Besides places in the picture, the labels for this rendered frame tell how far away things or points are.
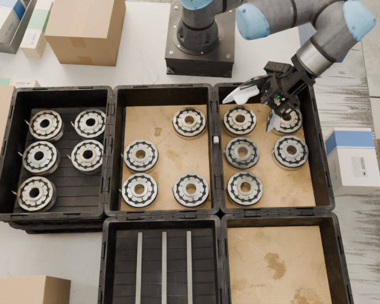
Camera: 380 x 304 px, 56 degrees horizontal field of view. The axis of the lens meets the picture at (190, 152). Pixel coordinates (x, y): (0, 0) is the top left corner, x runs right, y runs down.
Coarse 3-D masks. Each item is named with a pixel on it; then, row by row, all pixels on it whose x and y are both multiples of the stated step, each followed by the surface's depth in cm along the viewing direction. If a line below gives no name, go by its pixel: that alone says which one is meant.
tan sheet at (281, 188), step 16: (224, 112) 114; (256, 112) 114; (256, 128) 112; (224, 144) 110; (256, 144) 110; (272, 144) 110; (224, 160) 108; (272, 160) 108; (224, 176) 106; (272, 176) 106; (288, 176) 106; (304, 176) 106; (272, 192) 104; (288, 192) 104; (304, 192) 104
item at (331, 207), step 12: (216, 84) 107; (228, 84) 107; (240, 84) 107; (216, 96) 105; (312, 96) 105; (216, 108) 104; (312, 108) 103; (216, 120) 102; (216, 132) 101; (324, 144) 99; (324, 156) 97; (324, 168) 96
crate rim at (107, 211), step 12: (144, 84) 107; (156, 84) 107; (168, 84) 107; (180, 84) 107; (192, 84) 107; (204, 84) 107; (216, 144) 99; (108, 156) 98; (216, 156) 98; (108, 168) 96; (216, 168) 96; (108, 180) 95; (216, 180) 95; (108, 192) 94; (216, 192) 94; (108, 204) 93; (216, 204) 92; (108, 216) 92; (120, 216) 91; (132, 216) 92
